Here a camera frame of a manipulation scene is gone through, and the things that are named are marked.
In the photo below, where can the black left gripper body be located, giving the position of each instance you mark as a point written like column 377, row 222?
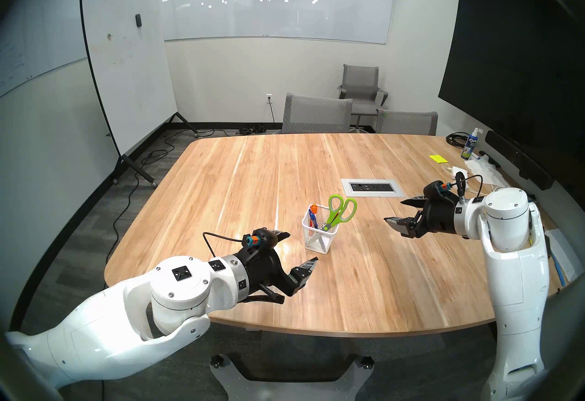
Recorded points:
column 265, row 265

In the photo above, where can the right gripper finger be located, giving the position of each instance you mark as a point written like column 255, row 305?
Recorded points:
column 402, row 225
column 413, row 201

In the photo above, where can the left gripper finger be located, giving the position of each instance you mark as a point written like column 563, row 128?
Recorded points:
column 304, row 270
column 279, row 236

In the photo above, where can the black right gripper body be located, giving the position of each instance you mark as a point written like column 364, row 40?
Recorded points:
column 436, row 217

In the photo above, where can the white mesh pen holder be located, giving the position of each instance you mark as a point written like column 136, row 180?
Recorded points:
column 320, row 240

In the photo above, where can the blue ballpoint pen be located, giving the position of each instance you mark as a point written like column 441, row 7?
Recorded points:
column 311, row 219

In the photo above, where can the orange cap white marker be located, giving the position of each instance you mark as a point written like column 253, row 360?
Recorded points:
column 313, row 217

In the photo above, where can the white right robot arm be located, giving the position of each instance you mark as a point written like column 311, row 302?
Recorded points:
column 512, row 277

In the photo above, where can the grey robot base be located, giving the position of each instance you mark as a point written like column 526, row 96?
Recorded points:
column 292, row 386

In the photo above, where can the blue marker pen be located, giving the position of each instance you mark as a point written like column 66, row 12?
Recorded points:
column 558, row 267

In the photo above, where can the grey table power outlet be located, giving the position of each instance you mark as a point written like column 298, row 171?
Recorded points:
column 372, row 187

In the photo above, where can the yellow sticky note pad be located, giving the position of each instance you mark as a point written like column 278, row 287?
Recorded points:
column 438, row 158

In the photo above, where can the white power adapter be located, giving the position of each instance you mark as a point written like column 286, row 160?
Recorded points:
column 460, row 171

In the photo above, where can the low grey mesh chair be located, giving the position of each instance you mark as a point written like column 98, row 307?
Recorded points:
column 406, row 123

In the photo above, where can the whiteboard cleaner spray bottle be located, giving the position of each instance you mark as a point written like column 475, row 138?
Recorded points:
column 470, row 145

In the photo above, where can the black video sound bar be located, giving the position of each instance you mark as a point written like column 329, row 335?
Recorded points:
column 516, row 158

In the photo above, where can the wide grey mesh chair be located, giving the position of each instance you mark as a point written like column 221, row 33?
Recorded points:
column 317, row 114

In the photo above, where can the grey armrest office chair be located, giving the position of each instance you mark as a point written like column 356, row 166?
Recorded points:
column 361, row 85

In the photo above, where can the white paper sheet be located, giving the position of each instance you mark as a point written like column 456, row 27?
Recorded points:
column 566, row 251

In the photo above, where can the rolling whiteboard on stand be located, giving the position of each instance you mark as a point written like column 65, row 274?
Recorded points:
column 130, row 80

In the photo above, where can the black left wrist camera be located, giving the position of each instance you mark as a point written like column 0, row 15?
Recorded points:
column 263, row 238

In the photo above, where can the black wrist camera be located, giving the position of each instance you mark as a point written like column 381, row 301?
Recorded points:
column 263, row 238
column 436, row 190

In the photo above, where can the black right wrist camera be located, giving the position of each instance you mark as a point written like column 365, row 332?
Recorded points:
column 436, row 190

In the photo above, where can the large black wall screen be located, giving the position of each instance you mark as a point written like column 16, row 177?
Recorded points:
column 521, row 62

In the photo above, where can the written wall whiteboard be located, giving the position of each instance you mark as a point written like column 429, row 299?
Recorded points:
column 41, row 34

